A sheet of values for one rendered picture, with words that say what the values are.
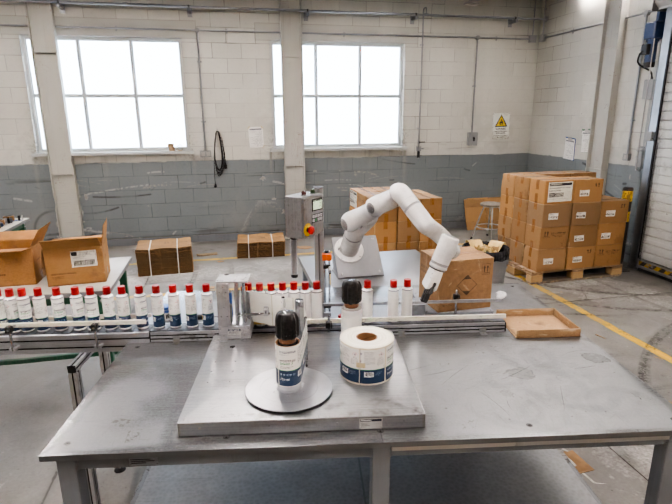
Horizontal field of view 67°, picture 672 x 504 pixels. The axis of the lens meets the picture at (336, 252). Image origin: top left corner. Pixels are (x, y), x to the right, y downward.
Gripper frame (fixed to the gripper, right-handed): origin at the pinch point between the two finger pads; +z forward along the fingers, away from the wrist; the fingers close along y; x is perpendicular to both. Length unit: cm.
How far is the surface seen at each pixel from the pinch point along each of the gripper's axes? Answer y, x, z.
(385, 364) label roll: 57, -24, 13
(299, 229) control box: 0, -66, -12
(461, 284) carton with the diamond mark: -18.1, 21.5, -7.9
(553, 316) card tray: -11, 70, -9
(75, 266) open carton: -98, -187, 79
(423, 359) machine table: 30.3, -0.9, 17.4
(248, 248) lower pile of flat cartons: -432, -95, 126
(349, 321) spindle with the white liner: 31.9, -36.7, 10.6
